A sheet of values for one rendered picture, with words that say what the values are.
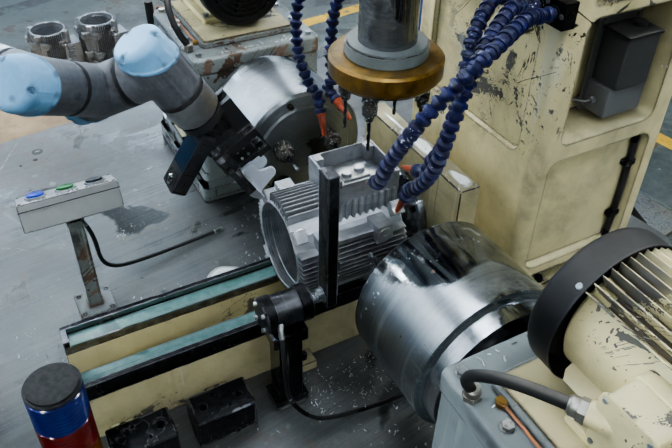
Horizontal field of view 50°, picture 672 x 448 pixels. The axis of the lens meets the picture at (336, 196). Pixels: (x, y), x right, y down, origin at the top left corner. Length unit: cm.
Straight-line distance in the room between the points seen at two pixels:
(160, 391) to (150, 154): 79
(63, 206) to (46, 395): 56
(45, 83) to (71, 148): 101
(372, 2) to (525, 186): 40
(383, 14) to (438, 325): 44
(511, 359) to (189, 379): 58
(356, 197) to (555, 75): 36
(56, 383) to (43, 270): 80
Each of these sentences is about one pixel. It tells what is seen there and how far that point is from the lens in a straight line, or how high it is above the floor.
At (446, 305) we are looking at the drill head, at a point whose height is 115.
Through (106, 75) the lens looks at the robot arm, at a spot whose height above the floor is 135.
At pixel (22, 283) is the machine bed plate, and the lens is 159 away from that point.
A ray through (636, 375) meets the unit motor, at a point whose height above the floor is 130.
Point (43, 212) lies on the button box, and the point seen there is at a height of 106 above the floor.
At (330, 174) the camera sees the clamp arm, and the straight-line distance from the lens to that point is 100.
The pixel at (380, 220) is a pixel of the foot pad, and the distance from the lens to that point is 120.
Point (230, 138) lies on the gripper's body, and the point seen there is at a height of 122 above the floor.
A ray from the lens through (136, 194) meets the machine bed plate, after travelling 175.
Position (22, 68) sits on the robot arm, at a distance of 95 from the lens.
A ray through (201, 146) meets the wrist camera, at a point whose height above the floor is 123.
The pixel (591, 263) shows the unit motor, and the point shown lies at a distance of 76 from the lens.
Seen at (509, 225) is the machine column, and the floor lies 103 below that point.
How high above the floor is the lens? 183
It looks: 37 degrees down
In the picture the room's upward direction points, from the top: 1 degrees clockwise
